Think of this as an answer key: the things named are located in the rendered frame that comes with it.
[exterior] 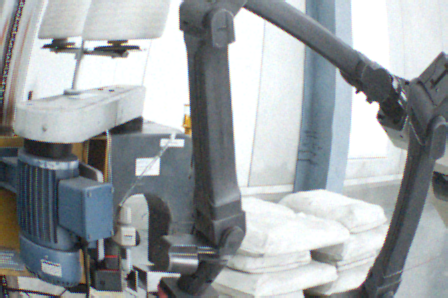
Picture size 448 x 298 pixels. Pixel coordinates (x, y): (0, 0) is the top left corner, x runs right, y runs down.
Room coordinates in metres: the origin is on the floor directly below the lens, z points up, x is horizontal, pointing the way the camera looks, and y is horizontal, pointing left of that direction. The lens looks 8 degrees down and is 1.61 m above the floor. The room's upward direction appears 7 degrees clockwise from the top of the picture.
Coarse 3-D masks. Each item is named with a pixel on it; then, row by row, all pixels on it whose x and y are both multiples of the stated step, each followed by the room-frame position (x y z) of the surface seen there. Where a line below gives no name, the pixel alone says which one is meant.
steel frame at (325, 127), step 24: (312, 0) 7.89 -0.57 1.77; (336, 0) 7.61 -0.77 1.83; (336, 24) 7.60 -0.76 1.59; (312, 72) 7.90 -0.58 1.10; (336, 72) 7.60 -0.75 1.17; (312, 96) 7.91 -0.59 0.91; (336, 96) 7.60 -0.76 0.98; (312, 120) 7.91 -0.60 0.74; (336, 120) 7.63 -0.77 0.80; (312, 144) 7.90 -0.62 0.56; (336, 144) 7.63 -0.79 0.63; (312, 168) 7.87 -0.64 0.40; (336, 168) 7.65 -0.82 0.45; (336, 192) 7.69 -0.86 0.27
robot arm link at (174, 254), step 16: (160, 240) 1.71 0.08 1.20; (176, 240) 1.71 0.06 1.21; (192, 240) 1.73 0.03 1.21; (208, 240) 1.76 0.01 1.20; (224, 240) 1.71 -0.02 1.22; (240, 240) 1.72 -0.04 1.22; (160, 256) 1.71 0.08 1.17; (176, 256) 1.70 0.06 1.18; (192, 256) 1.72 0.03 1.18; (176, 272) 1.70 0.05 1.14; (192, 272) 1.72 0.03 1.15
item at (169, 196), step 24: (144, 120) 2.13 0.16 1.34; (120, 144) 1.89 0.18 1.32; (144, 144) 1.93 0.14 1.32; (120, 168) 1.90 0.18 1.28; (168, 168) 1.97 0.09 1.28; (192, 168) 2.01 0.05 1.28; (120, 192) 1.90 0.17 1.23; (144, 192) 1.94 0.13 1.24; (168, 192) 1.98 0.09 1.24; (192, 192) 2.01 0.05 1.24; (168, 216) 1.99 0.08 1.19; (192, 216) 2.02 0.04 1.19
